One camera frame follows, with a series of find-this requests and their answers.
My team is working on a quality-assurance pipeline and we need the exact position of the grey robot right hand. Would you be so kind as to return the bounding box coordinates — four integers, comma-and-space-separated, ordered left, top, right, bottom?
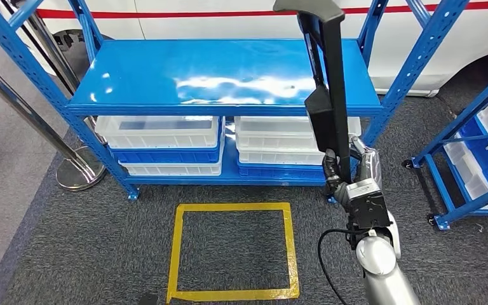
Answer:
323, 135, 383, 196

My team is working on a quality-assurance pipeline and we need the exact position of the black plastic panel part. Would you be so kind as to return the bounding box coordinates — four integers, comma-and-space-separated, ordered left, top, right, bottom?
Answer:
272, 0, 353, 185

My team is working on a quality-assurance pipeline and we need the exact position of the blue metal shelf rack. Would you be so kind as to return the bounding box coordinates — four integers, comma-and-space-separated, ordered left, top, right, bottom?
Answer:
0, 0, 472, 202

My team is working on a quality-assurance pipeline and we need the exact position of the blue plastic bin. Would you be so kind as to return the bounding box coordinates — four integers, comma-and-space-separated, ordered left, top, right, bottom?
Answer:
237, 161, 328, 182

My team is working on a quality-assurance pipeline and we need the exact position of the blue wheeled bin rack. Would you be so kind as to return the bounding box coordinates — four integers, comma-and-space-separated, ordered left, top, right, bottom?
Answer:
402, 63, 488, 231

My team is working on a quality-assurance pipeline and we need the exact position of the white car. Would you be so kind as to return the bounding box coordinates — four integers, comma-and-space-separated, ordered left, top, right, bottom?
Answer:
29, 0, 488, 111

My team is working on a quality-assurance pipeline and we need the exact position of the chrome stanchion with round base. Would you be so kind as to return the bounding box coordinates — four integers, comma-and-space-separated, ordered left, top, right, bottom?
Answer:
0, 50, 107, 193

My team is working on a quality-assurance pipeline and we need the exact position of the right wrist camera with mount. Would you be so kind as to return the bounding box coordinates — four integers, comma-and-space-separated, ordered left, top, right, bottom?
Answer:
346, 178, 393, 231

